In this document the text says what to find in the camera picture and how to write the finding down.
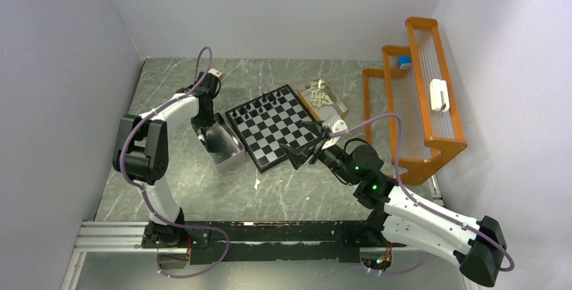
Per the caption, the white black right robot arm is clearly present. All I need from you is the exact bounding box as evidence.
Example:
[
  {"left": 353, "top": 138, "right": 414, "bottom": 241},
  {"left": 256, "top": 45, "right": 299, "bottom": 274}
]
[{"left": 279, "top": 119, "right": 507, "bottom": 287}]

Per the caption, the white chess pieces pile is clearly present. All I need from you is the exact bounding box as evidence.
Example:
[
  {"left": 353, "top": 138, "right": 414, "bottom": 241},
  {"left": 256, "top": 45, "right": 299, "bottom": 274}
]
[{"left": 308, "top": 79, "right": 333, "bottom": 108}]

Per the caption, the white red card box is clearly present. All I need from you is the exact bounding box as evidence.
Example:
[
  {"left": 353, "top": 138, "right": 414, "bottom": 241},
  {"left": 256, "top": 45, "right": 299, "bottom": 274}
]
[{"left": 208, "top": 68, "right": 223, "bottom": 80}]

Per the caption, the orange wooden rack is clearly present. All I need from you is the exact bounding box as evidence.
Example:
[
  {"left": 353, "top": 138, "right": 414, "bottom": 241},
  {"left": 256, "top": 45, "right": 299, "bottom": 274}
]
[{"left": 362, "top": 17, "right": 467, "bottom": 185}]

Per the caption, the pink metal tin box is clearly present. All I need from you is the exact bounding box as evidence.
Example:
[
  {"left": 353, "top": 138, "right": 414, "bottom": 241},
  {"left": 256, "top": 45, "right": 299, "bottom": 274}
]
[{"left": 192, "top": 113, "right": 246, "bottom": 171}]

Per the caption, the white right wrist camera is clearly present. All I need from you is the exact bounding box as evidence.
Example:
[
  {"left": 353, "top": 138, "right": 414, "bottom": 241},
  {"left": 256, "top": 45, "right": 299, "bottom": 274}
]
[{"left": 322, "top": 115, "right": 349, "bottom": 149}]

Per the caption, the blue round object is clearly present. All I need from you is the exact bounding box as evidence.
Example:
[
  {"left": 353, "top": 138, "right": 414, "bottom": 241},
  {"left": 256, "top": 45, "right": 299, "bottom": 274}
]
[{"left": 397, "top": 55, "right": 413, "bottom": 70}]

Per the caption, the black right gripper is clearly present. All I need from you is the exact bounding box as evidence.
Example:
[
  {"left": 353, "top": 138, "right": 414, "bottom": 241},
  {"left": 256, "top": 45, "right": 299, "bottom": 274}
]
[{"left": 279, "top": 119, "right": 358, "bottom": 185}]

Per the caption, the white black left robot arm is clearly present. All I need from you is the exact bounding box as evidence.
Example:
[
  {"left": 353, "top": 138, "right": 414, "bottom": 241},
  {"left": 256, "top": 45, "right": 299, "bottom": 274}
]
[{"left": 112, "top": 69, "right": 223, "bottom": 247}]

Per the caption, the black white chessboard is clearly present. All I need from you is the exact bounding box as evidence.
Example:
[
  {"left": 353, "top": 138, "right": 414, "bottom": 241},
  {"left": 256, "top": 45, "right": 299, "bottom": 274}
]
[{"left": 225, "top": 84, "right": 317, "bottom": 173}]

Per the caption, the yellow tray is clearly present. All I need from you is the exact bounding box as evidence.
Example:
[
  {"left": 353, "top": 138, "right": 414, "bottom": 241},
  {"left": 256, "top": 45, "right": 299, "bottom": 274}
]
[{"left": 297, "top": 77, "right": 348, "bottom": 121}]

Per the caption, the white plastic clip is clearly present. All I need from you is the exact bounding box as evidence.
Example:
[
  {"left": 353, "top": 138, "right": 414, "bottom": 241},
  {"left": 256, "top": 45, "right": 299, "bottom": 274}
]
[{"left": 430, "top": 79, "right": 451, "bottom": 113}]

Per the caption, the black mounting rail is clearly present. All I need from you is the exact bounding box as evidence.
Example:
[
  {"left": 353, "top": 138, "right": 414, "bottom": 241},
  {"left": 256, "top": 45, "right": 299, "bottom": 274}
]
[{"left": 141, "top": 221, "right": 388, "bottom": 265}]

